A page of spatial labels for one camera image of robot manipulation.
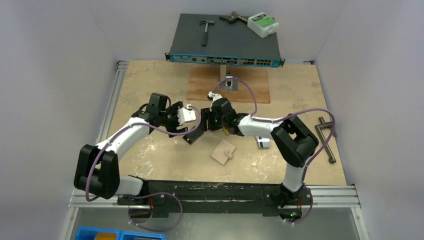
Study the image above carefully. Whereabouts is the blue plastic bin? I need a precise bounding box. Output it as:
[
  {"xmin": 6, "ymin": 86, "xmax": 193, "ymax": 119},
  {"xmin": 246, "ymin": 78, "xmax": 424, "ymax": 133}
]
[{"xmin": 74, "ymin": 226, "xmax": 166, "ymax": 240}]

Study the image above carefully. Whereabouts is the aluminium frame rail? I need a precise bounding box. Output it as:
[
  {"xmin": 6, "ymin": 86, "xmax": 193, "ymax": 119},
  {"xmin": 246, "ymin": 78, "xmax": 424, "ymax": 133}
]
[{"xmin": 67, "ymin": 60, "xmax": 362, "ymax": 209}]

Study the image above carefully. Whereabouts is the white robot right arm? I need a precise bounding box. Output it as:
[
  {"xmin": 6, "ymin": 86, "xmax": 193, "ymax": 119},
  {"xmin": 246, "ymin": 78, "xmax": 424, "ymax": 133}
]
[{"xmin": 201, "ymin": 98, "xmax": 319, "ymax": 204}]

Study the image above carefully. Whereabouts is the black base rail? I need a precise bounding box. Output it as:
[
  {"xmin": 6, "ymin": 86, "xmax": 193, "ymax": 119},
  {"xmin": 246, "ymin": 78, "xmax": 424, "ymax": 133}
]
[{"xmin": 117, "ymin": 180, "xmax": 313, "ymax": 219}]

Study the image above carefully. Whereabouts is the white green box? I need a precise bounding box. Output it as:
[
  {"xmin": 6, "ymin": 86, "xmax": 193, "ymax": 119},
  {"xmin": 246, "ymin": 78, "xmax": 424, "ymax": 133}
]
[{"xmin": 247, "ymin": 12, "xmax": 279, "ymax": 38}]

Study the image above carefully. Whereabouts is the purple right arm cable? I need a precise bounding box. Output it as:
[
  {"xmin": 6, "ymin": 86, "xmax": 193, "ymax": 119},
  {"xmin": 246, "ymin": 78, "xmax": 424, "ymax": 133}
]
[{"xmin": 210, "ymin": 77, "xmax": 336, "ymax": 226}]

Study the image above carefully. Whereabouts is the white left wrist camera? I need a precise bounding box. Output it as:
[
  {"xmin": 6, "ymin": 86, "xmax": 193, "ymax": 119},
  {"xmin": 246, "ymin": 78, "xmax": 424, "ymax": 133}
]
[{"xmin": 177, "ymin": 104, "xmax": 197, "ymax": 126}]

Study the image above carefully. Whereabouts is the dark pliers tool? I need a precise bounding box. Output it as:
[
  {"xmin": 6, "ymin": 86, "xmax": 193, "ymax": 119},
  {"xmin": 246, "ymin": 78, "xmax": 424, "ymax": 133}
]
[{"xmin": 219, "ymin": 11, "xmax": 248, "ymax": 25}]

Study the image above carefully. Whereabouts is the silver credit card stack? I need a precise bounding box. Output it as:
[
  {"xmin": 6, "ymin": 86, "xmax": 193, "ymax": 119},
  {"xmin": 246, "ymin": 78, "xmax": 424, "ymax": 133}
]
[{"xmin": 255, "ymin": 136, "xmax": 271, "ymax": 149}]

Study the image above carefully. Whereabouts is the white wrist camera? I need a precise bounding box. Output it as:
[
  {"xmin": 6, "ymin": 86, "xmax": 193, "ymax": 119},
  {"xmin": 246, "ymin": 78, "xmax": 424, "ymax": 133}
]
[
  {"xmin": 177, "ymin": 104, "xmax": 197, "ymax": 126},
  {"xmin": 207, "ymin": 91, "xmax": 222, "ymax": 102}
]

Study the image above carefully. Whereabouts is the small hammer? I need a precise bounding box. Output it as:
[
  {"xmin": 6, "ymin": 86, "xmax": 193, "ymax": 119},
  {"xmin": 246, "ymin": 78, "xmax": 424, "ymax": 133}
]
[{"xmin": 199, "ymin": 20, "xmax": 215, "ymax": 47}]

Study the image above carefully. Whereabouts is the brown plywood board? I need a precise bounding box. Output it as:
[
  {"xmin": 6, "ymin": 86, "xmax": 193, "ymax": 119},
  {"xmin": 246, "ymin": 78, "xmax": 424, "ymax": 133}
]
[{"xmin": 186, "ymin": 66, "xmax": 271, "ymax": 104}]

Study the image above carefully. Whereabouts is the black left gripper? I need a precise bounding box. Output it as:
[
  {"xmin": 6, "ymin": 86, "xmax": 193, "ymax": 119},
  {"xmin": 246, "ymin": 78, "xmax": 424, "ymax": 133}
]
[{"xmin": 158, "ymin": 102, "xmax": 188, "ymax": 137}]

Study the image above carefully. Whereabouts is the metal door handle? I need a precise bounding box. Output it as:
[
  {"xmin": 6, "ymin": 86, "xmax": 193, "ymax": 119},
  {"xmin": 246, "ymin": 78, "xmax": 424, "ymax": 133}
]
[{"xmin": 314, "ymin": 116, "xmax": 337, "ymax": 165}]

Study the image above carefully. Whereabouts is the tan leather card holder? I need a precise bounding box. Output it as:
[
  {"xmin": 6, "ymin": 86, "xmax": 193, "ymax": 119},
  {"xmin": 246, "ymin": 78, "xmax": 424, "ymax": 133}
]
[{"xmin": 209, "ymin": 139, "xmax": 237, "ymax": 165}]

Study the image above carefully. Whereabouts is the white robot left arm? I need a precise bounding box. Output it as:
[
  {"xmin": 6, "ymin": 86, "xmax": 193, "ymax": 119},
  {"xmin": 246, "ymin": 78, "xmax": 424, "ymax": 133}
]
[{"xmin": 73, "ymin": 93, "xmax": 184, "ymax": 205}]

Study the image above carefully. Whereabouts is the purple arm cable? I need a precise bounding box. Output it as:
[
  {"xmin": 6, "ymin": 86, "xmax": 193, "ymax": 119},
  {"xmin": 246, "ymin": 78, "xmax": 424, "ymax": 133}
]
[
  {"xmin": 210, "ymin": 77, "xmax": 336, "ymax": 226},
  {"xmin": 84, "ymin": 105, "xmax": 203, "ymax": 233}
]

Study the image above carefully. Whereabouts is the blue network switch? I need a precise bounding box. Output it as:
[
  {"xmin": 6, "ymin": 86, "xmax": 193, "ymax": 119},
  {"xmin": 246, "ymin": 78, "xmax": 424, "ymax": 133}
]
[{"xmin": 165, "ymin": 13, "xmax": 286, "ymax": 68}]

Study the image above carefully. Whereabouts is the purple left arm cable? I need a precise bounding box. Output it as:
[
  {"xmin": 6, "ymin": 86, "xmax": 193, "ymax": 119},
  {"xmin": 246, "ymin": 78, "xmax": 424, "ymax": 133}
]
[{"xmin": 84, "ymin": 105, "xmax": 203, "ymax": 233}]

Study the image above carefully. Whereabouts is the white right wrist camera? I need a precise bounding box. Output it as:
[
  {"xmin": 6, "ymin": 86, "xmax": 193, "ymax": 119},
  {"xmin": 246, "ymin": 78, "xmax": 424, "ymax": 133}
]
[{"xmin": 207, "ymin": 91, "xmax": 222, "ymax": 102}]

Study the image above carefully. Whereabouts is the metal stand base bracket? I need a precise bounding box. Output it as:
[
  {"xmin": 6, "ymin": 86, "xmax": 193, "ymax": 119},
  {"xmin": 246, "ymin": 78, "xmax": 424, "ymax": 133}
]
[{"xmin": 218, "ymin": 64, "xmax": 238, "ymax": 92}]

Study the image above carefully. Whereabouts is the gold credit card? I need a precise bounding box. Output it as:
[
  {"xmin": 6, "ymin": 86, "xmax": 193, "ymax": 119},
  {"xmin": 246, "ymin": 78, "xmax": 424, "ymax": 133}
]
[{"xmin": 222, "ymin": 127, "xmax": 231, "ymax": 136}]

